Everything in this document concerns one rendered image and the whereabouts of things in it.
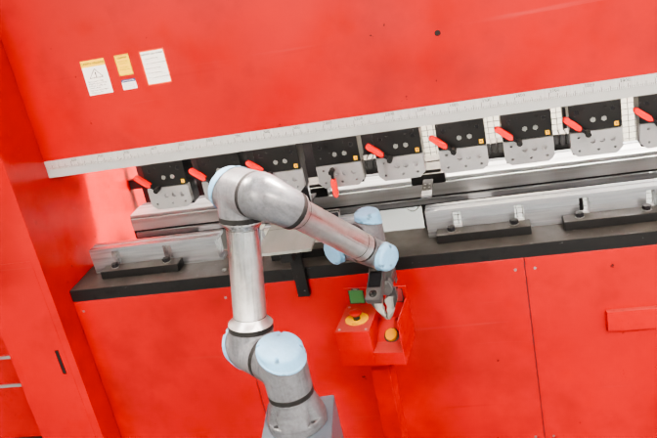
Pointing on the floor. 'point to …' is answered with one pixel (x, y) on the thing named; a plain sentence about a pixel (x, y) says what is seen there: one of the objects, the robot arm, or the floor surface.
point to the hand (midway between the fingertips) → (387, 317)
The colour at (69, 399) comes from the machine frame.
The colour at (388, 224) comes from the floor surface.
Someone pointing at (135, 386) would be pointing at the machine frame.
